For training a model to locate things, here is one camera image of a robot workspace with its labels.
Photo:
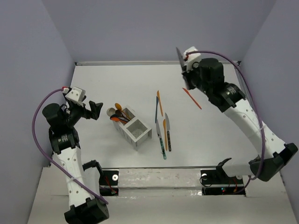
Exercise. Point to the white utensil caddy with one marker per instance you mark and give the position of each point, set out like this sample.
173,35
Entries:
136,131

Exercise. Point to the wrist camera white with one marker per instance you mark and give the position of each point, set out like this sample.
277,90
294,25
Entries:
74,94
190,59

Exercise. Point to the orange knife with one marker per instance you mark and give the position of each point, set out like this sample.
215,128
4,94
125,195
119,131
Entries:
160,104
165,135

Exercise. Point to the red-orange spoon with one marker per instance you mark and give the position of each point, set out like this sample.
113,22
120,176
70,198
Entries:
118,120

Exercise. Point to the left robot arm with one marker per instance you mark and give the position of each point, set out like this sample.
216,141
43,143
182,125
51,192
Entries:
84,207

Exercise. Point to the beige spoon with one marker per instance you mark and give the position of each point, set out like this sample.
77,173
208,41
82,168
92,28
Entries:
111,112

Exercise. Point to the red-orange knife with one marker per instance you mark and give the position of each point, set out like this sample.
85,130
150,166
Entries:
192,98

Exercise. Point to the brown spoon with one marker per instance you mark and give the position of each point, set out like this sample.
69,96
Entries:
121,115

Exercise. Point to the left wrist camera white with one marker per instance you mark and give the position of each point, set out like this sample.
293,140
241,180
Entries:
74,94

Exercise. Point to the dark blue spoon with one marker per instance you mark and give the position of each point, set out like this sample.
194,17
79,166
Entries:
115,116

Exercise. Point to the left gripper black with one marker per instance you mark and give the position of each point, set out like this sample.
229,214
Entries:
95,109

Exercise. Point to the teal patterned handle knife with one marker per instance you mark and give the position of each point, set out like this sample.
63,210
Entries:
160,140

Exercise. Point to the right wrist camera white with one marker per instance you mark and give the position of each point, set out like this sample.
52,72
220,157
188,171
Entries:
190,59

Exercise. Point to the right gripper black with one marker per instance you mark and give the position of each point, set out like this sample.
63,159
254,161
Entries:
189,75

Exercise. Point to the white cardboard front cover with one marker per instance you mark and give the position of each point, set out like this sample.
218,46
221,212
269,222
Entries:
173,196

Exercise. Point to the dark handle steel knife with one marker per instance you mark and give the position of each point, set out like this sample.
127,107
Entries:
168,131

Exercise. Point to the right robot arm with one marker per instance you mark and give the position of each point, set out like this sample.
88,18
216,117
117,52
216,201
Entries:
207,75

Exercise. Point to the blue knife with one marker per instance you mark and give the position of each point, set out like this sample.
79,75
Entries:
156,109

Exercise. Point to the yellow-orange spoon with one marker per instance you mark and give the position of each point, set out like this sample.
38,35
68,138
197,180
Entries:
118,106

